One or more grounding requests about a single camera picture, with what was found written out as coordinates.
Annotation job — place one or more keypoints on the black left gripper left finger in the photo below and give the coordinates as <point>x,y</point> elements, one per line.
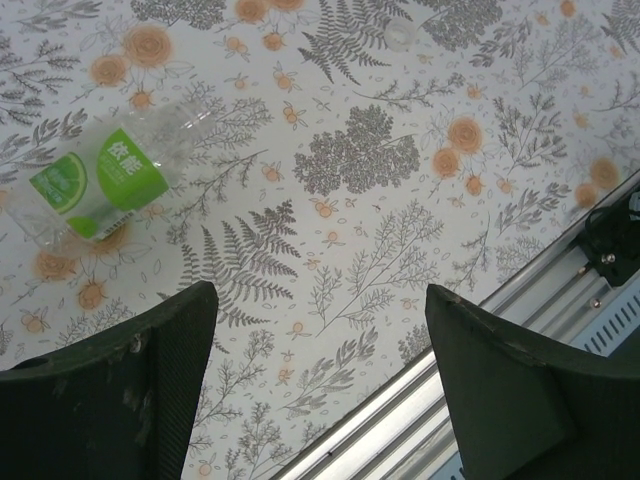
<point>100,410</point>

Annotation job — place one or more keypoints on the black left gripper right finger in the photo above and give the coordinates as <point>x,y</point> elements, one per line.
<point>525,410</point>

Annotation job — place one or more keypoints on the green-tinted clear plastic bottle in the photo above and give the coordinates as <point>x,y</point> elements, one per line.
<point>125,170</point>

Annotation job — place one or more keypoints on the white plastic bottle cap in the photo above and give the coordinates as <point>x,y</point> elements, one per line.
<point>400,37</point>

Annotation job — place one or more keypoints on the floral printed tablecloth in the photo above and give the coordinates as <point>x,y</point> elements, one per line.
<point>350,225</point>

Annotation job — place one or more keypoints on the wide aluminium base rail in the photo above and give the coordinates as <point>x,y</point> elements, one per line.
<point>390,425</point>

